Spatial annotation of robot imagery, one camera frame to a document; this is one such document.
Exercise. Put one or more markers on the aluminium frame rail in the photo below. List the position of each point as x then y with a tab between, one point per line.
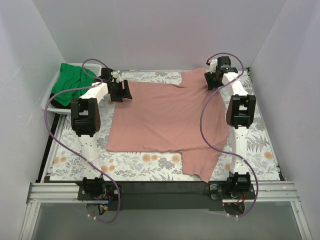
260	192

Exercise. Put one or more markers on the pink t-shirt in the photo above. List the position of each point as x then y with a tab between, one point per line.
162	117

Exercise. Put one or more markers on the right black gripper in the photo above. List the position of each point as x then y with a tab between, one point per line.
211	81

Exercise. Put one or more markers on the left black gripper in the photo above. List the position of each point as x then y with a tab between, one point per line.
121	90

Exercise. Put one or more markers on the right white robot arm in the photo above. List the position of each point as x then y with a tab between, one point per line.
239	117

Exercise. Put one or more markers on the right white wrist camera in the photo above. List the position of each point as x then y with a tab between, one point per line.
212	64

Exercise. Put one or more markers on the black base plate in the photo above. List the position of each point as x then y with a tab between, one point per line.
161	195

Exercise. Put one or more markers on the white plastic basket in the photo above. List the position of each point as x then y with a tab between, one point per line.
95	68

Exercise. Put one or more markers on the black garment in basket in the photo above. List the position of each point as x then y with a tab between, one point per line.
62	101

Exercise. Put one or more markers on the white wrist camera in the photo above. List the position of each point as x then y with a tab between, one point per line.
116	76
212	64

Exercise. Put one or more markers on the green t-shirt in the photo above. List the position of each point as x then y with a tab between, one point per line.
72	77

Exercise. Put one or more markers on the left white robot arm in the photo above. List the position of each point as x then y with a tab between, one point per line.
86	122

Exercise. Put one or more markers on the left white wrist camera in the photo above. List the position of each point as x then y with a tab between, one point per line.
116	76

